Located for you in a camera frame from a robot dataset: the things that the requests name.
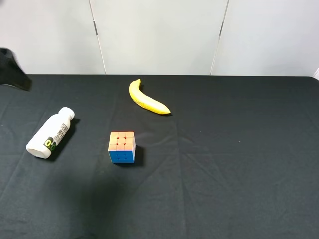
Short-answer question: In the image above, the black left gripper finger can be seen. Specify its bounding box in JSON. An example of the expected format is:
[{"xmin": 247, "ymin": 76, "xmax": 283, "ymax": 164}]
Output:
[{"xmin": 0, "ymin": 48, "xmax": 32, "ymax": 91}]

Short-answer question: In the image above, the white plastic drink bottle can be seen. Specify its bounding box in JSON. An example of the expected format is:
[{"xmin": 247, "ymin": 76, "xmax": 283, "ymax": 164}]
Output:
[{"xmin": 26, "ymin": 107, "xmax": 75, "ymax": 159}]

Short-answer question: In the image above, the multicoloured puzzle cube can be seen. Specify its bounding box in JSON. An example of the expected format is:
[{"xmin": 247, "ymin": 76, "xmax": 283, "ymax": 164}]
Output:
[{"xmin": 108, "ymin": 131, "xmax": 136, "ymax": 164}]

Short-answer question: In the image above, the yellow banana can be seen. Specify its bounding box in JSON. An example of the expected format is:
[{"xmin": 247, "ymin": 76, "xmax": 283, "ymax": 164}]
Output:
[{"xmin": 129, "ymin": 79, "xmax": 171, "ymax": 115}]

